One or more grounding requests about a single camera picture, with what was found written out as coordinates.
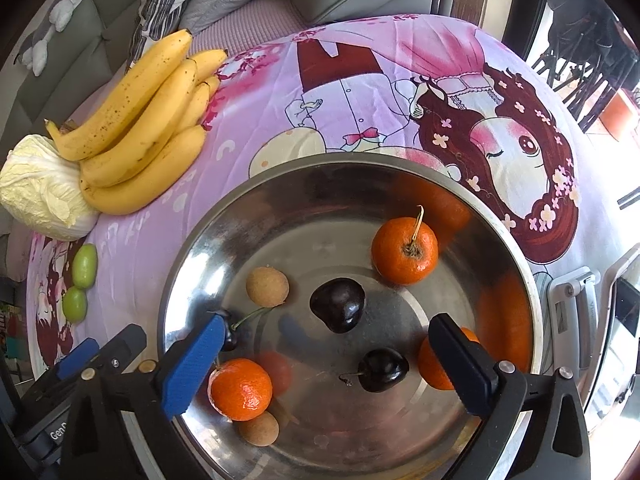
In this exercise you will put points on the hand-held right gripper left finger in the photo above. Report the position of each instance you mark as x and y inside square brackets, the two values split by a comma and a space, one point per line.
[192, 360]

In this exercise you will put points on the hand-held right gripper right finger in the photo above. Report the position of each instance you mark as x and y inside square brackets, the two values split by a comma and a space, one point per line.
[462, 365]

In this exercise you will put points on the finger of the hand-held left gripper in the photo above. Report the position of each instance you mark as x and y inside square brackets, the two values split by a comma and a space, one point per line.
[122, 347]
[77, 358]

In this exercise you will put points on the stemless tangerine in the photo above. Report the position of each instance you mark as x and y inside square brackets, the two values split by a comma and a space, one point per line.
[240, 390]
[431, 372]

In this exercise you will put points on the dark red cherry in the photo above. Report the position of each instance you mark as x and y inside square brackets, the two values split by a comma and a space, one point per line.
[385, 370]
[231, 338]

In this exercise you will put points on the brown longan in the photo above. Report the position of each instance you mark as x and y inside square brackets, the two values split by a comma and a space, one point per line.
[257, 430]
[267, 286]

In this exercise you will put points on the tangerine with stem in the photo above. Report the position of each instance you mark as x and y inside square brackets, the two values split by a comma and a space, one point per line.
[405, 255]

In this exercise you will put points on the dark plum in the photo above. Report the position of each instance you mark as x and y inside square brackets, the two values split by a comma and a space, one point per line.
[337, 310]

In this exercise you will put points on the stainless steel basin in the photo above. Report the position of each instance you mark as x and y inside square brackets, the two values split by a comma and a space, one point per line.
[310, 240]

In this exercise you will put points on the colourful box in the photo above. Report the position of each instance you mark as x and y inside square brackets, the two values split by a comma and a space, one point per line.
[10, 330]

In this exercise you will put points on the white machine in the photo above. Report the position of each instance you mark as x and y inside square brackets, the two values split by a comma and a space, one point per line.
[575, 305]

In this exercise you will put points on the napa cabbage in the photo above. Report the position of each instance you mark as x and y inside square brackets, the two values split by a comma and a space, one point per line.
[40, 185]

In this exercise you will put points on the yellow banana bunch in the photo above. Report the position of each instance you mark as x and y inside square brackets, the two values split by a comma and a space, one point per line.
[145, 105]

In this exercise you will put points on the printed pink blanket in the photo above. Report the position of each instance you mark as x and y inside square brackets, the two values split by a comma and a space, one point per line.
[350, 110]

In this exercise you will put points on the orange flower pot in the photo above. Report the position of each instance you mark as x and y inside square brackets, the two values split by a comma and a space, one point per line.
[620, 115]

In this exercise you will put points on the white plush toy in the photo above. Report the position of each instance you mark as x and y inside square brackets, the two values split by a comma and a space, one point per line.
[50, 20]

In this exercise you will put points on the pink knitted seat mat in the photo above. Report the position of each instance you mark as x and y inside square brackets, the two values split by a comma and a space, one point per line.
[250, 25]

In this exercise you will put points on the black and white patterned pillow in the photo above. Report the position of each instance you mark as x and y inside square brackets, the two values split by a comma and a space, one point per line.
[160, 5]

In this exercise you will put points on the black outdoor chair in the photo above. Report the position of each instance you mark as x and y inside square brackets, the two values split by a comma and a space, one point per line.
[575, 35]

